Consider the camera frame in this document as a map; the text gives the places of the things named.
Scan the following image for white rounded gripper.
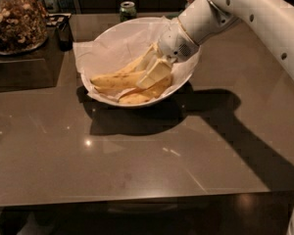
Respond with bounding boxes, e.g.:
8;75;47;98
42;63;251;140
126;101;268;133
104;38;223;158
135;23;199;89

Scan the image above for yellow banana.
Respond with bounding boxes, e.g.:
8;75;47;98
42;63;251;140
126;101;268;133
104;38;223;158
116;42;156;75
119;75;172;105
90;70;145;94

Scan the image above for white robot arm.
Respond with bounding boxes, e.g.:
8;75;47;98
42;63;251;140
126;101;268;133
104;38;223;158
158;0;294;82

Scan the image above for white bowl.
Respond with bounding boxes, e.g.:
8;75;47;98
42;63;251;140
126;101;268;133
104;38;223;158
73;18;201;108

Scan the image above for white paper liner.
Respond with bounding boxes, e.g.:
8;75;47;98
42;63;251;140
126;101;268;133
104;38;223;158
73;17;202;108

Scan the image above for green metal can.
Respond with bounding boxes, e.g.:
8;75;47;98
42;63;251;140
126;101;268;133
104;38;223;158
120;1;137;22

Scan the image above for small dark tray items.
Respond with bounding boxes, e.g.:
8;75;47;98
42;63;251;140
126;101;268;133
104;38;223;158
46;14;71;26

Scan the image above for dark raised counter block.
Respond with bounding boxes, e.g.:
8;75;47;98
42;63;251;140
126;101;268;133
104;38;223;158
0;23;74;92

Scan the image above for glass jar of nuts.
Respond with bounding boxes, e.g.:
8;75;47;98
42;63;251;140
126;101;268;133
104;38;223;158
0;0;48;55

